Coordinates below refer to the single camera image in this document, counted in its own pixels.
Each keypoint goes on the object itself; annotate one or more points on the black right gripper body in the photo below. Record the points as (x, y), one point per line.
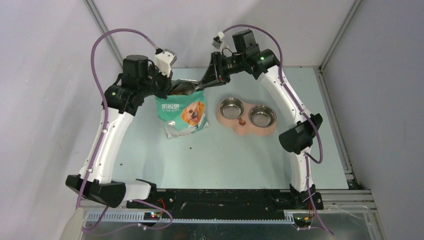
(225, 66)

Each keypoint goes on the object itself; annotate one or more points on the metal food scoop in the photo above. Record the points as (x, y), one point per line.
(185, 88)

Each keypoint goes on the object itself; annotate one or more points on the green pet food bag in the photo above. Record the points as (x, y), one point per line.
(182, 115)

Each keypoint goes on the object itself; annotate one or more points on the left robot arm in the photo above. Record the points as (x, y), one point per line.
(140, 78)

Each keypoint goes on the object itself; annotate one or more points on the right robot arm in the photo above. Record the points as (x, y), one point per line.
(266, 67)

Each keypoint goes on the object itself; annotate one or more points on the steel bowl left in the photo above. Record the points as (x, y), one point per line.
(231, 108)

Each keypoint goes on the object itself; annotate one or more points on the steel bowl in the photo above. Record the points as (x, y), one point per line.
(262, 116)
(231, 108)

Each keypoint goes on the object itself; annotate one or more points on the pink double bowl stand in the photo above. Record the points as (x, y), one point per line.
(242, 126)

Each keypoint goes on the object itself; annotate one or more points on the steel bowl right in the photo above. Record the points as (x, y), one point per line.
(262, 116)

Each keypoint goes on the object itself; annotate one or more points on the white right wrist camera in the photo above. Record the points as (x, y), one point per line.
(219, 43)

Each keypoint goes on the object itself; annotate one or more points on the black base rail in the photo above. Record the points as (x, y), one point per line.
(233, 204)

